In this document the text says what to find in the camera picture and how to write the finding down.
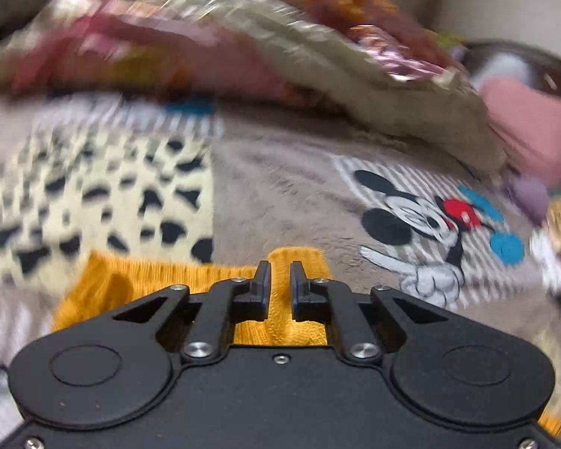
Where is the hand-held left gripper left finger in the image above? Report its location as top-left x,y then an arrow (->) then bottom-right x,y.
112,260 -> 272,366

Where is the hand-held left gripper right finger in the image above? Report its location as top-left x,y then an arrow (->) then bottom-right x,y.
290,260 -> 439,364

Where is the yellow knit garment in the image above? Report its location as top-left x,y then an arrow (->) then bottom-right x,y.
51,245 -> 561,437

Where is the purple cloth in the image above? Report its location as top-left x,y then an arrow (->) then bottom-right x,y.
509,175 -> 551,226

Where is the pink cloth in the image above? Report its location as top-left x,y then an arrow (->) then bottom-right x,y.
477,77 -> 561,189

